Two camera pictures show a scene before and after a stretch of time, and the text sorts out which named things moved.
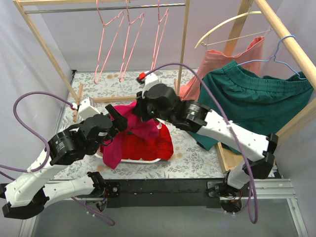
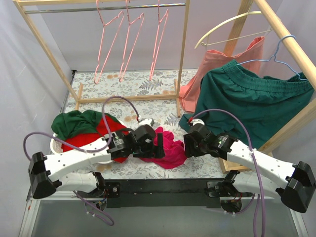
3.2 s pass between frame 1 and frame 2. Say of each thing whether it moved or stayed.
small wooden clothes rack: stayed
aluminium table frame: stayed
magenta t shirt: moved
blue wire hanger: stayed
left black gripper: moved
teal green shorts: stayed
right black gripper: moved
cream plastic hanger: stayed
